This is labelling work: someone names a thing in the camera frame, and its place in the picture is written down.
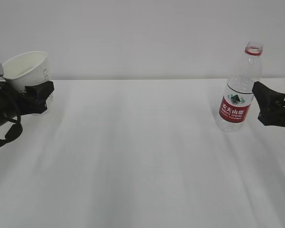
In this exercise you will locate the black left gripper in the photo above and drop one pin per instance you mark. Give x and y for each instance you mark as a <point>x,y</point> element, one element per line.
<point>35,98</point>

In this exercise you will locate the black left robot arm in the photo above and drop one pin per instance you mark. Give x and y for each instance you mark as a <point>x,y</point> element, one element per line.
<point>8,108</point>

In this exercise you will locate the white paper coffee cup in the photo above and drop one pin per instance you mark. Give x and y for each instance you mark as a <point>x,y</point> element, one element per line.
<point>27,69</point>

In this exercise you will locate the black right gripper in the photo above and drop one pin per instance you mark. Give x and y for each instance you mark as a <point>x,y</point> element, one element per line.
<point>271,104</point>

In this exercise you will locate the clear water bottle red label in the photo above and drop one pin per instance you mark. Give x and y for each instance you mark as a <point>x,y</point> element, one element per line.
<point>238,96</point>

